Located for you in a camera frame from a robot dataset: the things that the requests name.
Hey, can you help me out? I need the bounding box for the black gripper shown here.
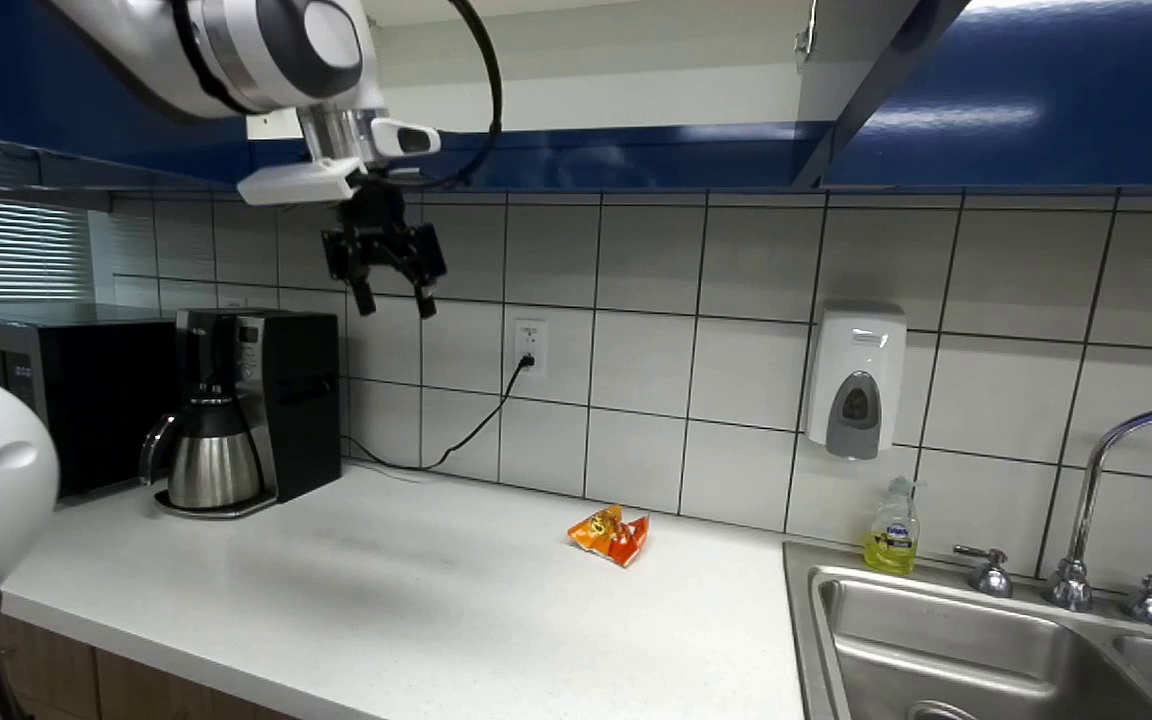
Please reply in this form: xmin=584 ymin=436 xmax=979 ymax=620
xmin=324 ymin=183 xmax=447 ymax=319

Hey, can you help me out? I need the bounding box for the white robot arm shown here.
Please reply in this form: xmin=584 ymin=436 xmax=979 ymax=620
xmin=50 ymin=0 xmax=447 ymax=317

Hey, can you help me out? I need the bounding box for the blue open cabinet door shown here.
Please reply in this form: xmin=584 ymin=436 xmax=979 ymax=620
xmin=795 ymin=0 xmax=968 ymax=187

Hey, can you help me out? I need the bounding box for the blue upper cabinet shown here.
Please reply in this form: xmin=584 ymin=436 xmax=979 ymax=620
xmin=823 ymin=0 xmax=1152 ymax=194

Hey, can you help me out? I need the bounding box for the steel coffee maker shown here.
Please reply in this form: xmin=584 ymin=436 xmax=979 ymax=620
xmin=139 ymin=307 xmax=343 ymax=518

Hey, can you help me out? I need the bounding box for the black microwave oven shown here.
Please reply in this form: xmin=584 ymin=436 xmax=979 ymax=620
xmin=0 ymin=305 xmax=180 ymax=497

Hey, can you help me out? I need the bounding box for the orange snack packet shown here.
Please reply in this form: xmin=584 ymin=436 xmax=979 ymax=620
xmin=568 ymin=504 xmax=654 ymax=568

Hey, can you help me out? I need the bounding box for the white soap dispenser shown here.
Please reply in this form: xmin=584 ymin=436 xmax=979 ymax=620
xmin=808 ymin=307 xmax=907 ymax=459

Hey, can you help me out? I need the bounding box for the yellow dish soap bottle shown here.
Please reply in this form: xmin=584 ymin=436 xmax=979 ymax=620
xmin=864 ymin=477 xmax=915 ymax=578

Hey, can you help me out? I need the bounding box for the stainless steel double sink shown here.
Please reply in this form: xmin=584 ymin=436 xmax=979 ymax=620
xmin=786 ymin=545 xmax=1152 ymax=720

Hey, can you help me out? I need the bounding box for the chrome sink faucet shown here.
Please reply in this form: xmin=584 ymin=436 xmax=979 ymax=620
xmin=945 ymin=408 xmax=1152 ymax=624

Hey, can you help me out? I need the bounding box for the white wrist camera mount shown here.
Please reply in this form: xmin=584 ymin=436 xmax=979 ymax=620
xmin=235 ymin=115 xmax=442 ymax=208

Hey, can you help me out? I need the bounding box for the white wall outlet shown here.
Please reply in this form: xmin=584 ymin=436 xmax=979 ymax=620
xmin=513 ymin=317 xmax=548 ymax=383

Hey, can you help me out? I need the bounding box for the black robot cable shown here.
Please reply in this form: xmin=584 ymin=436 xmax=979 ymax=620
xmin=393 ymin=0 xmax=509 ymax=194

